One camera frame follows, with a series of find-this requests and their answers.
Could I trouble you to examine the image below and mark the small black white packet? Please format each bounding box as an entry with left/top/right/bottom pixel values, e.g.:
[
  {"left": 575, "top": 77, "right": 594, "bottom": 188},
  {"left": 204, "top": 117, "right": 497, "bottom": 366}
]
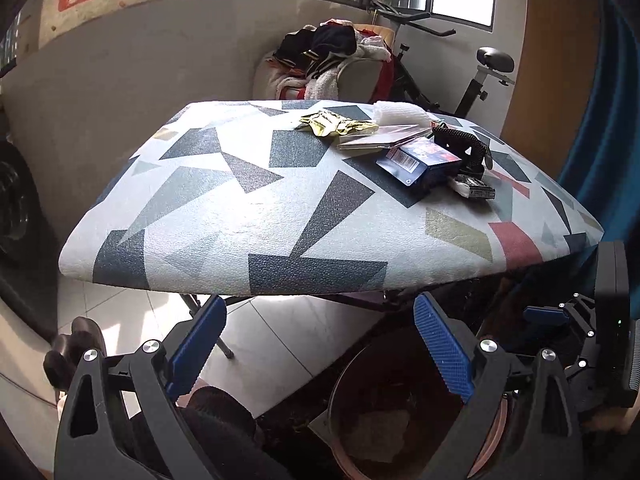
[{"left": 452, "top": 175, "right": 497, "bottom": 200}]

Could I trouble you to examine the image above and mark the window with patterned grille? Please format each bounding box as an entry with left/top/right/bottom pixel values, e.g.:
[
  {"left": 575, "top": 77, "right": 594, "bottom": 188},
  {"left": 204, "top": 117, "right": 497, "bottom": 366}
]
[{"left": 0, "top": 10, "right": 23, "bottom": 73}]

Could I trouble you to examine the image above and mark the black exercise bike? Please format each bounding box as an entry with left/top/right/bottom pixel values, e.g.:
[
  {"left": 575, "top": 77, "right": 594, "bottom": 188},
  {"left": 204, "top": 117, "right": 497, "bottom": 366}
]
[{"left": 362, "top": 0, "right": 516, "bottom": 118}]

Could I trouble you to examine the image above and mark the dark fuzzy cloth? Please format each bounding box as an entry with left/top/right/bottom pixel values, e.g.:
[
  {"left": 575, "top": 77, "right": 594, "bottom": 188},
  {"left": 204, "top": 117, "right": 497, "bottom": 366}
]
[{"left": 175, "top": 385, "right": 296, "bottom": 480}]

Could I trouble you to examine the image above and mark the beige chair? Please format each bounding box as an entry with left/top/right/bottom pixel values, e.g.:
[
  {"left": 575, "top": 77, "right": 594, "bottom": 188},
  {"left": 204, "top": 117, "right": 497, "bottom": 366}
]
[{"left": 252, "top": 47, "right": 396, "bottom": 103}]

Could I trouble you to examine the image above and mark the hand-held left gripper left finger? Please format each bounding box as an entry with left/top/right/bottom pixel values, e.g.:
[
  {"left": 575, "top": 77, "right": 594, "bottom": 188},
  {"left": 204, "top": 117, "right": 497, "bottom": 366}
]
[{"left": 54, "top": 295, "right": 228, "bottom": 480}]

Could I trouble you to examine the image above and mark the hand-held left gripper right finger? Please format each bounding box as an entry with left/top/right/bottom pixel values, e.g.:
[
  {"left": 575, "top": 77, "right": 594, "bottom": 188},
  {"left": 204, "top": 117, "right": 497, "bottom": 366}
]
[{"left": 414, "top": 292, "right": 586, "bottom": 480}]

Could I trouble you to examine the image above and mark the brown round trash bin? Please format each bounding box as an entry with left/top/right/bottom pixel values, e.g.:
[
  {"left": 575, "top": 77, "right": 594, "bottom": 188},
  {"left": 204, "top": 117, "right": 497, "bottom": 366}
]
[{"left": 309, "top": 330, "right": 513, "bottom": 480}]

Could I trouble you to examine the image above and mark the table with geometric patterned cover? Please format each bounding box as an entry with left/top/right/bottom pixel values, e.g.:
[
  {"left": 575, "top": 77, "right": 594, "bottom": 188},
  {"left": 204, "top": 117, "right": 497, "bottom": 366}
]
[{"left": 58, "top": 100, "right": 604, "bottom": 361}]

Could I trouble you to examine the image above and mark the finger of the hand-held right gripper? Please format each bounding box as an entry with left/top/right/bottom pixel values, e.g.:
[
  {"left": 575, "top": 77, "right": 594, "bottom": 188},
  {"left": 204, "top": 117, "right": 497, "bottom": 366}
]
[
  {"left": 523, "top": 294, "right": 598, "bottom": 343},
  {"left": 562, "top": 342, "right": 608, "bottom": 406}
]

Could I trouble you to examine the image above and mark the clear plastic packet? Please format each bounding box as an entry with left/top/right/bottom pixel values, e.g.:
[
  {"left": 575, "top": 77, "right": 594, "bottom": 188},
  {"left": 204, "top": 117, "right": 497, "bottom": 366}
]
[{"left": 336, "top": 124, "right": 435, "bottom": 152}]

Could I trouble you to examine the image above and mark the wooden door panel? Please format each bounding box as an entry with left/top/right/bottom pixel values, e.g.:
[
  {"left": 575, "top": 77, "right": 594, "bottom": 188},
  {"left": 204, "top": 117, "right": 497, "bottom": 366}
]
[{"left": 500, "top": 0, "right": 601, "bottom": 171}]

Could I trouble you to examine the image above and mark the black netted object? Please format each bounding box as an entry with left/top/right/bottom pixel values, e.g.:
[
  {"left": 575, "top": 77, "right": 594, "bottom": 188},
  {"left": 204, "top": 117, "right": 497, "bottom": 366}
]
[{"left": 431, "top": 122, "right": 493, "bottom": 178}]

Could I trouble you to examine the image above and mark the yellow wrapper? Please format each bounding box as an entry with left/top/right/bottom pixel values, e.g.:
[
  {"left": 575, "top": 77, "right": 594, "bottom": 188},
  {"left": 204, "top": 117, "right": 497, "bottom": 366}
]
[{"left": 298, "top": 110, "right": 379, "bottom": 137}]

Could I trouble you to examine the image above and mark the pile of clothes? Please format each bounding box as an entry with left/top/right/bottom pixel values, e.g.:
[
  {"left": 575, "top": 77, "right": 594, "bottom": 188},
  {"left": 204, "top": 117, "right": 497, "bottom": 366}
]
[{"left": 272, "top": 19, "right": 393, "bottom": 101}]

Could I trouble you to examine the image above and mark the blue curtain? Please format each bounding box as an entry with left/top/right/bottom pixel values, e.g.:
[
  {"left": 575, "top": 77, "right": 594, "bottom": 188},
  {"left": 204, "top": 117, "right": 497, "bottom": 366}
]
[{"left": 555, "top": 0, "right": 640, "bottom": 301}]

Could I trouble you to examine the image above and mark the brown rounded object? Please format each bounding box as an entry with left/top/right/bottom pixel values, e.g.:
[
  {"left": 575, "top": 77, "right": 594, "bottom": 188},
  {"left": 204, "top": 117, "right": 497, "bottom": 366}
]
[{"left": 44, "top": 317, "right": 106, "bottom": 391}]

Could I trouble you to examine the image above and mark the blue cardboard box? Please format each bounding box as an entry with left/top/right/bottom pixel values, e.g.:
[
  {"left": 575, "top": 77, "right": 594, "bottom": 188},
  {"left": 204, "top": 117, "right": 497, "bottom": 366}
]
[{"left": 376, "top": 137, "right": 462, "bottom": 195}]

